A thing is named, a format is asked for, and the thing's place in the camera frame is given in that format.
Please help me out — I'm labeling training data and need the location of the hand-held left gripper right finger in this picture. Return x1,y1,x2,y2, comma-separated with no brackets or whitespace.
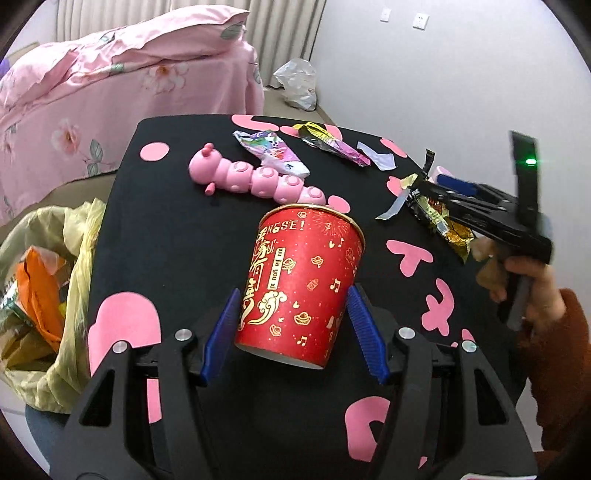
347,285,539,480

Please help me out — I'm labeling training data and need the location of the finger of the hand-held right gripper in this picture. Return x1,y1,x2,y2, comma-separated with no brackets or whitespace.
436,173,509,204
411,179,490,227

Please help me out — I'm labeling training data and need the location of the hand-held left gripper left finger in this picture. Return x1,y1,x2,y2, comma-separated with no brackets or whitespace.
51,288,243,480

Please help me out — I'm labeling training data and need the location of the gold foil snack wrapper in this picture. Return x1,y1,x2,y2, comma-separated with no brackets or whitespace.
406,185,476,264

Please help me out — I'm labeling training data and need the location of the red paper cup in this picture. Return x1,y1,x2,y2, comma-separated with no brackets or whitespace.
234,203,365,370

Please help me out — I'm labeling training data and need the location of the yellow cartoon snack wrapper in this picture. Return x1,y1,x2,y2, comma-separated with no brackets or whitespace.
295,122,371,168

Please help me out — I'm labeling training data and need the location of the yellow plastic bag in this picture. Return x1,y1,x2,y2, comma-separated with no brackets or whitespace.
0,198,107,414

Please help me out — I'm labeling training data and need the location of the purple holographic cartoon wrapper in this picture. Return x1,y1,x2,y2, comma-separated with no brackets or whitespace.
233,130,310,178

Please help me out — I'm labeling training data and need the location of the orange snack bag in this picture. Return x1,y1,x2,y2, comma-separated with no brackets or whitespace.
16,247,65,352

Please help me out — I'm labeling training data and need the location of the green and white snack wrapper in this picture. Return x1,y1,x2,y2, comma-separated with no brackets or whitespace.
0,279,21,324

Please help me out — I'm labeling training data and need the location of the person's right forearm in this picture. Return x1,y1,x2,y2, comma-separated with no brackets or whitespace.
517,288,591,467

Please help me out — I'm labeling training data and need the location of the person's right hand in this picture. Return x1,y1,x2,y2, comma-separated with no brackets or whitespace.
475,236,568,334

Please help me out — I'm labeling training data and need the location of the black and gold wrapper strip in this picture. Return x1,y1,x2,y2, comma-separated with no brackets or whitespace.
417,148,437,182

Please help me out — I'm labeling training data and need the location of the silver foil strip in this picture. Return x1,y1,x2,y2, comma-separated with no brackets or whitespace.
376,191,411,220

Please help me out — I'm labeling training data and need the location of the pale lilac paper scrap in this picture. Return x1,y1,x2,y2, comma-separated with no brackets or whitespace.
358,142,397,171

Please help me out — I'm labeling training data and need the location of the black cloth with pink shapes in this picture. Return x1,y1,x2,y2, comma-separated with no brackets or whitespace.
85,113,539,480

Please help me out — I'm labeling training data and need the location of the pink caterpillar toy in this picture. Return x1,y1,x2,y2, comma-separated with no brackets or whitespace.
188,144,328,206

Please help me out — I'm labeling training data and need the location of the white plastic bag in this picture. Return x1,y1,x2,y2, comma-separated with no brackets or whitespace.
272,58,318,112

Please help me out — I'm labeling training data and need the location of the brown paper piece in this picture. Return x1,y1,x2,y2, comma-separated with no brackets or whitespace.
2,323,54,370

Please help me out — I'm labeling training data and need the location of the person's leg in blue jeans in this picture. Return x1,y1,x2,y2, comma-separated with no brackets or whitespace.
25,406,70,480

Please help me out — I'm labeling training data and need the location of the pink floral bed sheet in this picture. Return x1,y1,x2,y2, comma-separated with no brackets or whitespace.
0,44,266,227

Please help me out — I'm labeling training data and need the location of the pink floral duvet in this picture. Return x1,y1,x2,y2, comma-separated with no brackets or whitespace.
0,4,252,109

